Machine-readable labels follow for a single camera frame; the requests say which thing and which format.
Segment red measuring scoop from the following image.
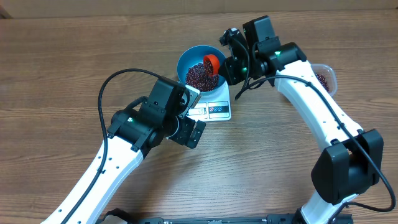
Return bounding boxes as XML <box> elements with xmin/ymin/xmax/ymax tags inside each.
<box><xmin>203</xmin><ymin>54</ymin><xmax>220</xmax><ymax>77</ymax></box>

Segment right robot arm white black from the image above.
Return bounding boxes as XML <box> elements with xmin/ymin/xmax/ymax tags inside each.
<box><xmin>218</xmin><ymin>16</ymin><xmax>384</xmax><ymax>223</ymax></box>

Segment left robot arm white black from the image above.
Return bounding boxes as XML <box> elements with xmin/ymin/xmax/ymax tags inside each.
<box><xmin>44</xmin><ymin>77</ymin><xmax>206</xmax><ymax>223</ymax></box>

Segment red beans in bowl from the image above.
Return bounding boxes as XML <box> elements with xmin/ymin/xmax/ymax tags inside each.
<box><xmin>185</xmin><ymin>62</ymin><xmax>219</xmax><ymax>92</ymax></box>

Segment white kitchen scale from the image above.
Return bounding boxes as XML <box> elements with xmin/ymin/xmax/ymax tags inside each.
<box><xmin>187</xmin><ymin>77</ymin><xmax>232</xmax><ymax>122</ymax></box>

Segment clear plastic container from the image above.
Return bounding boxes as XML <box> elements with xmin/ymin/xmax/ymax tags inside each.
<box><xmin>312</xmin><ymin>64</ymin><xmax>338</xmax><ymax>96</ymax></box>

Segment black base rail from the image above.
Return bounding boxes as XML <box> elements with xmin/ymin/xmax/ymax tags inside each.
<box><xmin>96</xmin><ymin>213</ymin><xmax>304</xmax><ymax>224</ymax></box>

